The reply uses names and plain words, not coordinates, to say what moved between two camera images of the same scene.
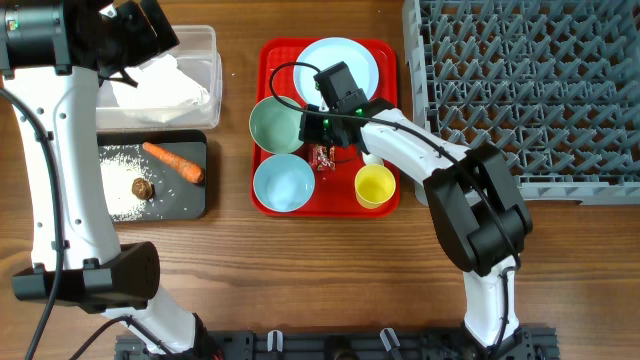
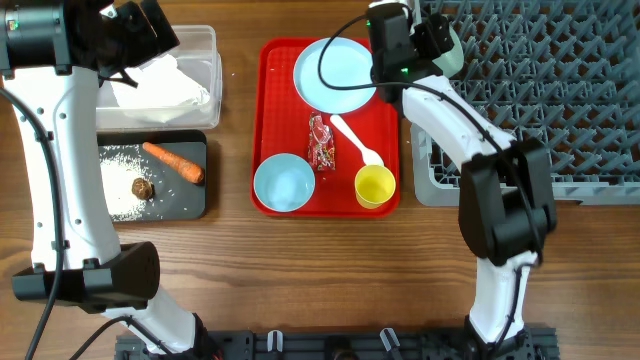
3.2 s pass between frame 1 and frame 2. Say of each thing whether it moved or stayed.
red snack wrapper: stayed
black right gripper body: moved
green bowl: moved
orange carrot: stayed
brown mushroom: stayed
